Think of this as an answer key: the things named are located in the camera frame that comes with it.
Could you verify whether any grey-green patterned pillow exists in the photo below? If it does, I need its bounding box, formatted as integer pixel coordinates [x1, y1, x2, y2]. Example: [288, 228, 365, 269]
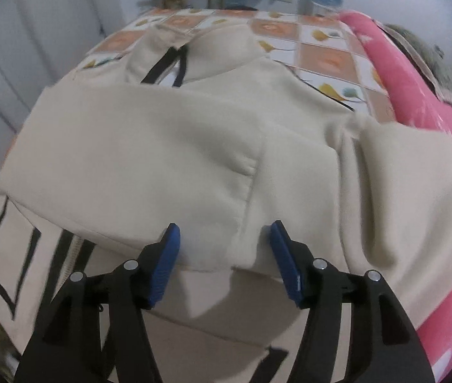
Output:
[381, 24, 452, 130]

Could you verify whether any pink floral blanket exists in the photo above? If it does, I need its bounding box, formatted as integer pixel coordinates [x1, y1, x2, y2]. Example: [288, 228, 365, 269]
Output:
[338, 11, 452, 383]

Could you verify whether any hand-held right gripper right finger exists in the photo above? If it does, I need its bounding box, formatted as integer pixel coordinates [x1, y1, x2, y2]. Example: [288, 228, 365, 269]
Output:
[270, 219, 436, 383]

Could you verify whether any tile print bed sheet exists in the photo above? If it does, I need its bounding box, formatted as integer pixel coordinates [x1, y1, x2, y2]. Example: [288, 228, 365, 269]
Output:
[76, 6, 397, 124]

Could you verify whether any cream hoodie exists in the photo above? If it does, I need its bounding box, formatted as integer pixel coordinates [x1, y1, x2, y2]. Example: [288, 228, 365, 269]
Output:
[0, 22, 452, 383]

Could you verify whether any white curtain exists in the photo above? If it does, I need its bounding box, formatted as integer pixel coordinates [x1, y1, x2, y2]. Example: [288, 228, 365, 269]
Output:
[0, 0, 143, 140]

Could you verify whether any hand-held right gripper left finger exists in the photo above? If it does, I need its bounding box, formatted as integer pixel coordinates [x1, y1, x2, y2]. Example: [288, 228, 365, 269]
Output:
[13, 222, 181, 383]

